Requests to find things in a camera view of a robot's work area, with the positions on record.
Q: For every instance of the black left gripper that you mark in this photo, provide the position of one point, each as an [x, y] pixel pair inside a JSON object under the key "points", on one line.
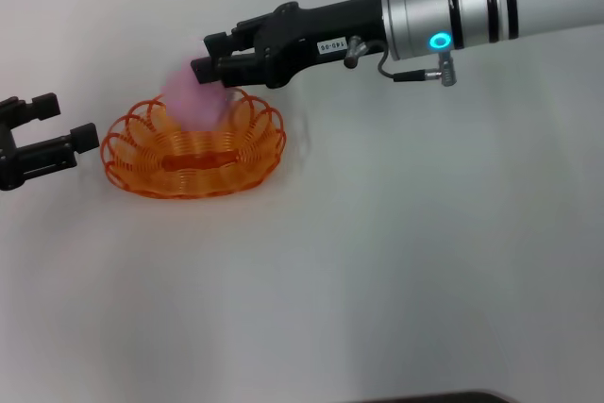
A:
{"points": [[9, 162]]}

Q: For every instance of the dark robot torso edge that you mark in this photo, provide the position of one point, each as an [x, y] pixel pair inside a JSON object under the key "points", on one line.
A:
{"points": [[434, 398]]}

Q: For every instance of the pink toy peach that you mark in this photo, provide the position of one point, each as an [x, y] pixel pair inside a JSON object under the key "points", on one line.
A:
{"points": [[193, 105]]}

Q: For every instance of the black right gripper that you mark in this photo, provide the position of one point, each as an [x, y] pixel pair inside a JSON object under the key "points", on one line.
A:
{"points": [[307, 39]]}

